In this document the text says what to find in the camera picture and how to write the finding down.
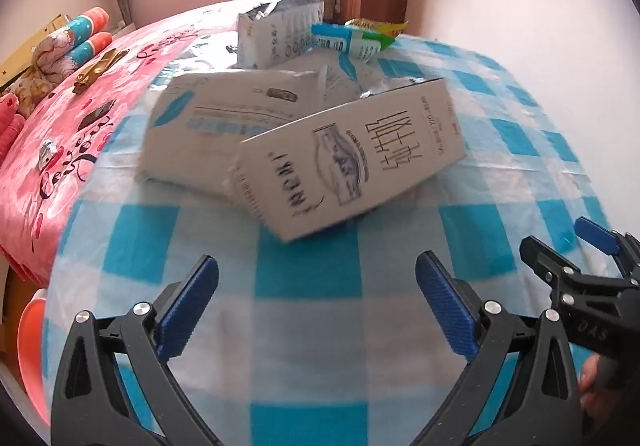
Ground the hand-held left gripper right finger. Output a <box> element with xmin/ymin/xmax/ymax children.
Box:
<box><xmin>415</xmin><ymin>251</ymin><xmax>583</xmax><ymax>446</ymax></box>

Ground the orange plastic chair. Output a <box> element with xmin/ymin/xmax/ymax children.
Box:
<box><xmin>17</xmin><ymin>288</ymin><xmax>51</xmax><ymax>427</ymax></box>

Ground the floral pillow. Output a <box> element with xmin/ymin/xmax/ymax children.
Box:
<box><xmin>9</xmin><ymin>66</ymin><xmax>58</xmax><ymax>117</ymax></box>

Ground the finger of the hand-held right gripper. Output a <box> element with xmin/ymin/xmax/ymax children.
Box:
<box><xmin>520</xmin><ymin>236</ymin><xmax>626</xmax><ymax>357</ymax></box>
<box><xmin>575</xmin><ymin>217</ymin><xmax>640</xmax><ymax>277</ymax></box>

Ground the person's right hand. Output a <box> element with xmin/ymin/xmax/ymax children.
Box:
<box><xmin>579</xmin><ymin>353</ymin><xmax>613</xmax><ymax>409</ymax></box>

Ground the crumpled white milk carton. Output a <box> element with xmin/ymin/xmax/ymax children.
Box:
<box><xmin>292</xmin><ymin>50</ymin><xmax>416</xmax><ymax>101</ymax></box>

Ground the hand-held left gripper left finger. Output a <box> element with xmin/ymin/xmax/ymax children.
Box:
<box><xmin>50</xmin><ymin>254</ymin><xmax>236</xmax><ymax>446</ymax></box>

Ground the teal snack packet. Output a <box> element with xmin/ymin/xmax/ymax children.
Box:
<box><xmin>311</xmin><ymin>23</ymin><xmax>396</xmax><ymax>60</ymax></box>

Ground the red pillow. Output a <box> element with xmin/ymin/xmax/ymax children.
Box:
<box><xmin>0</xmin><ymin>93</ymin><xmax>26</xmax><ymax>163</ymax></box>

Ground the yellow snack bag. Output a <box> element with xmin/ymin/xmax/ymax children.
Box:
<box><xmin>345</xmin><ymin>19</ymin><xmax>410</xmax><ymax>37</ymax></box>

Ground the black smartphone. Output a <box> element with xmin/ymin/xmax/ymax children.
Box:
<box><xmin>79</xmin><ymin>100</ymin><xmax>117</xmax><ymax>131</ymax></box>

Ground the blue checked tablecloth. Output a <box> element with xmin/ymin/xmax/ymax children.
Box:
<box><xmin>42</xmin><ymin>33</ymin><xmax>621</xmax><ymax>446</ymax></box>

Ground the pink printed bed blanket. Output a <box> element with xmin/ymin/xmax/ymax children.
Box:
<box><xmin>0</xmin><ymin>0</ymin><xmax>251</xmax><ymax>284</ymax></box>

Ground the cartoon print bolster pillow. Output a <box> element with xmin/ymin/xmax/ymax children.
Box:
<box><xmin>35</xmin><ymin>7</ymin><xmax>109</xmax><ymax>57</ymax></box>
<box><xmin>12</xmin><ymin>32</ymin><xmax>114</xmax><ymax>92</ymax></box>

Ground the gold cloth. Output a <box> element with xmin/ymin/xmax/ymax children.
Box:
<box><xmin>74</xmin><ymin>50</ymin><xmax>130</xmax><ymax>94</ymax></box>

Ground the white milk carton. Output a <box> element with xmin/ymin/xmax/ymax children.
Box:
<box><xmin>229</xmin><ymin>77</ymin><xmax>468</xmax><ymax>243</ymax></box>
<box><xmin>136</xmin><ymin>70</ymin><xmax>321</xmax><ymax>199</ymax></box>
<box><xmin>292</xmin><ymin>50</ymin><xmax>416</xmax><ymax>101</ymax></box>
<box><xmin>236</xmin><ymin>0</ymin><xmax>326</xmax><ymax>70</ymax></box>

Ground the wooden bed frame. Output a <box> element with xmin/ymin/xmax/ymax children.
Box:
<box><xmin>0</xmin><ymin>256</ymin><xmax>31</xmax><ymax>367</ymax></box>

